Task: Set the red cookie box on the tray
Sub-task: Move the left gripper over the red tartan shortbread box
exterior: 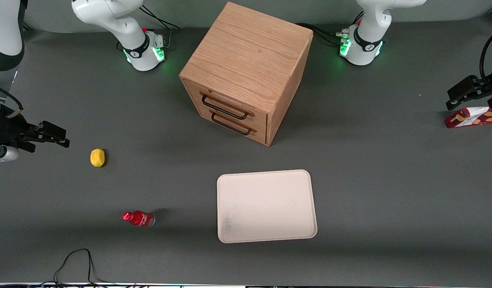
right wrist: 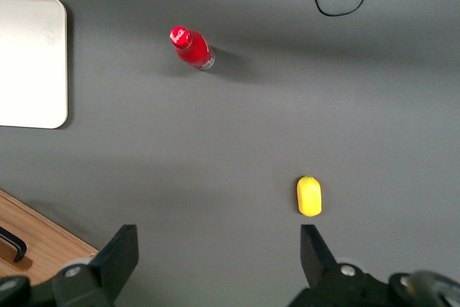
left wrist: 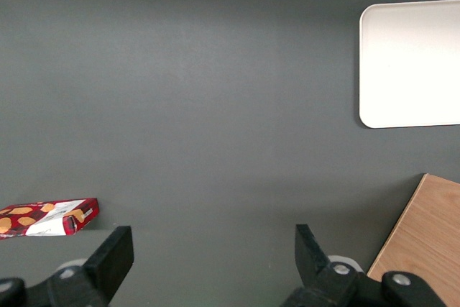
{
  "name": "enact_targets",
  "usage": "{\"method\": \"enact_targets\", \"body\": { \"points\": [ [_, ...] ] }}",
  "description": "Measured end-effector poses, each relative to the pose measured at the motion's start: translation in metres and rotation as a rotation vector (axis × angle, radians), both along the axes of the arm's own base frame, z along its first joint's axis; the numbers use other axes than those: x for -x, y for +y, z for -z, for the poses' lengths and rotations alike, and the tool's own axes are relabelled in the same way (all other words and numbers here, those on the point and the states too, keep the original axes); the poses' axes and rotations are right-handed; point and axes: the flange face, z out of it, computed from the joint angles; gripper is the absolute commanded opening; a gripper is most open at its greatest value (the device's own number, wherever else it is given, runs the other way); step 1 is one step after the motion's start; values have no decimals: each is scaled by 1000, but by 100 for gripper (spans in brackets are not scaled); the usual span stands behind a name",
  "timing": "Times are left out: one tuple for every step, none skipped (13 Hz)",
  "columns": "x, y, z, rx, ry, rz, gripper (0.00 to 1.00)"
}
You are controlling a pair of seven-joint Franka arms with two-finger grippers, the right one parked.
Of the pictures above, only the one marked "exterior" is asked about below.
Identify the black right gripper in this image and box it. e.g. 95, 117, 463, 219
0, 104, 70, 153

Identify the red cookie box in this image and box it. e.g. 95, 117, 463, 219
445, 105, 492, 129

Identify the white rectangular tray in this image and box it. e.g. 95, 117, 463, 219
216, 170, 318, 244

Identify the yellow lemon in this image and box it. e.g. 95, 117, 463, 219
90, 148, 106, 168

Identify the red cola bottle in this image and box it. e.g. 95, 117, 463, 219
122, 210, 156, 227

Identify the wooden drawer front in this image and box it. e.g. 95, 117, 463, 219
190, 98, 268, 145
185, 82, 268, 129

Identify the wooden drawer cabinet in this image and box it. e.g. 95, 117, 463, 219
179, 2, 314, 147

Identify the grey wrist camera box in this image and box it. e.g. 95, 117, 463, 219
0, 145, 21, 164

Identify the black looped gripper cable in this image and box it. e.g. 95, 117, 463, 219
480, 29, 492, 83

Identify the black looped cable with tag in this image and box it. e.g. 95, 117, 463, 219
0, 82, 24, 119

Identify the thin black table cable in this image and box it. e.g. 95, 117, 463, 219
41, 248, 122, 287

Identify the black base cable bundle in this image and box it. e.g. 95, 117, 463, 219
296, 12, 364, 47
140, 4, 181, 51

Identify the black metal drawer handle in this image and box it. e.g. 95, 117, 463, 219
201, 94, 255, 120
210, 112, 257, 136

